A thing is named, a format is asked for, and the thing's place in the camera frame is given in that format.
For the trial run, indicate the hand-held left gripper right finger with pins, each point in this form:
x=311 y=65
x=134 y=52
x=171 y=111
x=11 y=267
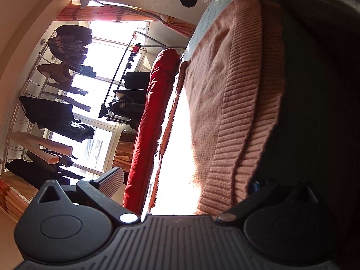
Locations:
x=250 y=204

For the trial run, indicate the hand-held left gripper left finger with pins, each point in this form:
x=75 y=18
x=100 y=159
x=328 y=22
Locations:
x=112 y=182

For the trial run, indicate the orange knit sweater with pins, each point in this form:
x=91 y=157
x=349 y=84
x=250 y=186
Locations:
x=219 y=90

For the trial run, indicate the metal clothes rack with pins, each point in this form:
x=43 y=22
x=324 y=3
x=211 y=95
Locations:
x=168 y=46

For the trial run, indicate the row of hanging clothes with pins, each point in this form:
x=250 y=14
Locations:
x=47 y=112

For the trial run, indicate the orange draped garment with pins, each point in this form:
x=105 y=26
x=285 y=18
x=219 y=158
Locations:
x=123 y=157

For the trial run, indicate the dark draped garment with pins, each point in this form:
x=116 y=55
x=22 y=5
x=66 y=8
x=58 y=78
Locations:
x=129 y=137

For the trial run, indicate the red duvet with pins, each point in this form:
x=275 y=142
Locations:
x=152 y=118

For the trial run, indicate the black jacket with badge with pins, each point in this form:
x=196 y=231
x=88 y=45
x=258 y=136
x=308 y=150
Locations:
x=126 y=108

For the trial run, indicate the row of small hanging socks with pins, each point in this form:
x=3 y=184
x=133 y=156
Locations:
x=133 y=56

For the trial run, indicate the window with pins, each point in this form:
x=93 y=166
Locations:
x=109 y=56

